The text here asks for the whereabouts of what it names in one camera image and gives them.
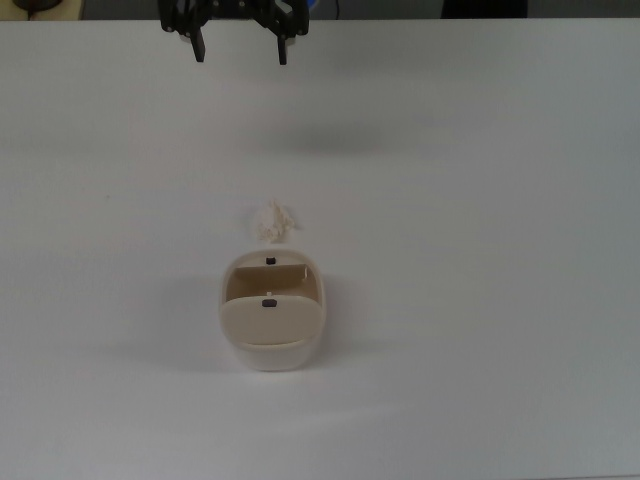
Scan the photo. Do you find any dark round object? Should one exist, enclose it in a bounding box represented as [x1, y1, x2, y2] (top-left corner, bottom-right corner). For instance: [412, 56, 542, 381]
[10, 0, 62, 20]

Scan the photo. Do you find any cream paper trash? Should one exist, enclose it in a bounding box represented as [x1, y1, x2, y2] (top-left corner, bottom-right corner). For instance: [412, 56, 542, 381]
[248, 198, 305, 245]

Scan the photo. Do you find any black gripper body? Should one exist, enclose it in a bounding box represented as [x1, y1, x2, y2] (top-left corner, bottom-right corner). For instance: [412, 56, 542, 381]
[208, 0, 262, 22]

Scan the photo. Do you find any black panel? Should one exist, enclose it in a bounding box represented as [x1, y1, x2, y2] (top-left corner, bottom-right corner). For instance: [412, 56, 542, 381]
[442, 0, 530, 20]

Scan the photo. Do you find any small cream bin with lid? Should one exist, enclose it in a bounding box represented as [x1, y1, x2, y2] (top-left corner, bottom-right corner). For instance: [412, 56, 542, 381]
[218, 246, 329, 372]

